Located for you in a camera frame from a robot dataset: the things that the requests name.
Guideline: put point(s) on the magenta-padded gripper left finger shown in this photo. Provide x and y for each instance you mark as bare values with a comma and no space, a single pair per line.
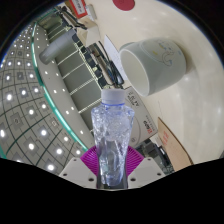
89,161

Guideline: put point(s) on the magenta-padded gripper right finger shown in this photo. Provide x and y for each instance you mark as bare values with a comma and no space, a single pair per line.
135,160

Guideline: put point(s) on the clear plastic water bottle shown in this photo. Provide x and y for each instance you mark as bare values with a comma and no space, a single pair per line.
112,140

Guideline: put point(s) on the black flat device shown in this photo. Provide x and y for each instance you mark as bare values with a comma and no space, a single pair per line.
156,153

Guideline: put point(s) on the brown cardboard sheet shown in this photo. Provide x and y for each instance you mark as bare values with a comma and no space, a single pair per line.
173,145

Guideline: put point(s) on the group of ceiling lights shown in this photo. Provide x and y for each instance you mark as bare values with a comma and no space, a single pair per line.
31,111

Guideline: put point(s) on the black bag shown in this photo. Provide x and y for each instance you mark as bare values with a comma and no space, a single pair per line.
111,68

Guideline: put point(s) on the row of black office chairs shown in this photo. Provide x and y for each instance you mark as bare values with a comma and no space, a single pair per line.
90,63

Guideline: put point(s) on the white ceramic mug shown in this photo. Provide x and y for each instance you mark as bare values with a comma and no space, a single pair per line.
160,63

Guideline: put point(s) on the white remote control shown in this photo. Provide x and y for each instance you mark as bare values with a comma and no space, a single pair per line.
91,12

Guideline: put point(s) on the flat round red coaster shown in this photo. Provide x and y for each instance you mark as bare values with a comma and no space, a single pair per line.
124,4

